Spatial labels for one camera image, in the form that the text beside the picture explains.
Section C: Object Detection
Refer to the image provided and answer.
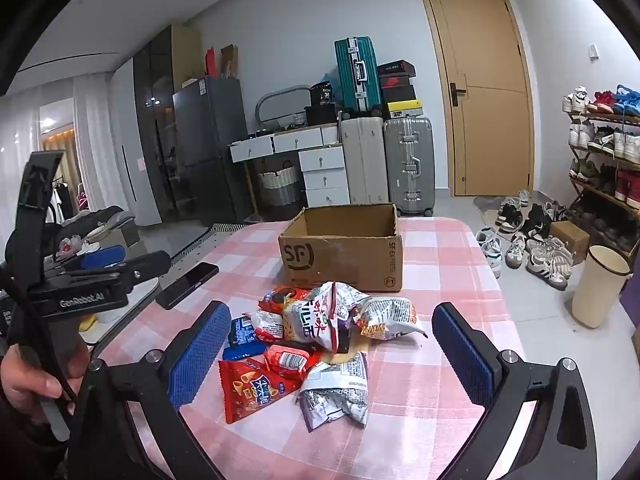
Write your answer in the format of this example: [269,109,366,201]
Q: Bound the red cone snack packet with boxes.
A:
[218,357,306,425]

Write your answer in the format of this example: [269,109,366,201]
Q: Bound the pile of sneakers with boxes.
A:
[474,189,576,292]

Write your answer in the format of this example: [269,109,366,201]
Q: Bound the black smartphone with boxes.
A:
[155,262,220,310]

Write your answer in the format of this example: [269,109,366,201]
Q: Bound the blue snack packet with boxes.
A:
[227,314,268,361]

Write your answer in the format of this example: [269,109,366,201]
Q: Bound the purple bag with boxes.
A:
[620,270,640,336]

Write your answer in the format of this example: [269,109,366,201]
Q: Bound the wooden door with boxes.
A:
[417,0,536,197]

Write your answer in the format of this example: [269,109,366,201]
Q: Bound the wooden shoe rack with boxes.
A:
[567,110,640,261]

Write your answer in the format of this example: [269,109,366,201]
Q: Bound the small cardboard box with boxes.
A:
[549,220,591,265]

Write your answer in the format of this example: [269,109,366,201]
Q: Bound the dark plain shoe box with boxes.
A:
[381,85,418,105]

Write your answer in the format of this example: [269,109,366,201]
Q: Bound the grey refrigerator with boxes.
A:
[172,76,253,226]

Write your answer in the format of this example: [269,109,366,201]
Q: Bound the cream waste bin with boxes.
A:
[571,245,632,330]

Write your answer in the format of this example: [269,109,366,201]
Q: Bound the teal suitcase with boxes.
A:
[334,36,385,113]

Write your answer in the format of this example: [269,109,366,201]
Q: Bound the oval mirror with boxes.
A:
[256,85,313,128]

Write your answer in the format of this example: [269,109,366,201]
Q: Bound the snack packets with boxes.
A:
[282,282,361,353]

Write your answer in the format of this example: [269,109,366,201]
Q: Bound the brown paper bag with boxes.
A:
[220,44,240,80]

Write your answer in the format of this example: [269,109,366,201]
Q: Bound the white packet with red ends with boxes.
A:
[263,342,323,378]

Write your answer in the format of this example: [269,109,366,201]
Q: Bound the wafer biscuit packet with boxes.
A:
[320,330,366,366]

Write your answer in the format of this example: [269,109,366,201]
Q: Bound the silver suitcase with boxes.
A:
[382,116,435,217]

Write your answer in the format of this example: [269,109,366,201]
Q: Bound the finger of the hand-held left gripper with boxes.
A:
[66,251,174,292]
[61,244,127,272]

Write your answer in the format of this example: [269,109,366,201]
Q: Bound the shoe rack with shoes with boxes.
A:
[561,85,640,256]

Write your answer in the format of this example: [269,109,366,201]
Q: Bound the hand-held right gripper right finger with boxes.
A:
[431,302,598,480]

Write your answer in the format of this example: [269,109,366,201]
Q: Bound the white desk with drawers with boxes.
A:
[230,125,351,207]

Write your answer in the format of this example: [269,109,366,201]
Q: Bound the pink checked tablecloth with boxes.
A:
[92,216,538,480]

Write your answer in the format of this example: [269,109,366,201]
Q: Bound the blue plastic bag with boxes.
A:
[322,72,346,107]

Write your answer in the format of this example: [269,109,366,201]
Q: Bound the orange silver snack packet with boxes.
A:
[350,296,428,343]

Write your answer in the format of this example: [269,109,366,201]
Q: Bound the red cookie packet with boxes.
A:
[257,286,313,317]

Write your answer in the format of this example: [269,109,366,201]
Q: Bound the small red white snack packet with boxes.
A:
[252,309,291,345]

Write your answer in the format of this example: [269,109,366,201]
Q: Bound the person's left hand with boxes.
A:
[0,342,92,414]

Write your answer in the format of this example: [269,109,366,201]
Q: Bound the dark glass cabinet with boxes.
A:
[132,24,201,226]

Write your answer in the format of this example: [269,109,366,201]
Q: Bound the cream suitcase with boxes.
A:
[340,116,390,205]

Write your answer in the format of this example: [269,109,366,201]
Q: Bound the white curtain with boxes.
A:
[72,77,118,221]

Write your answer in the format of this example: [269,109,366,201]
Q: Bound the woven laundry basket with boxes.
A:
[257,160,301,207]

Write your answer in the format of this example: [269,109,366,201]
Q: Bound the white wardrobe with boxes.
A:
[110,57,161,227]

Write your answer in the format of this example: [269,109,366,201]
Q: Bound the purple white snack packet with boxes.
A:
[297,352,370,433]

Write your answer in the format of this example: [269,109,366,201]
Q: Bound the black storage case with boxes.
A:
[305,105,343,126]

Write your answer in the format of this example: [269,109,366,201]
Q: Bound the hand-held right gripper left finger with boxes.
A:
[67,300,232,480]

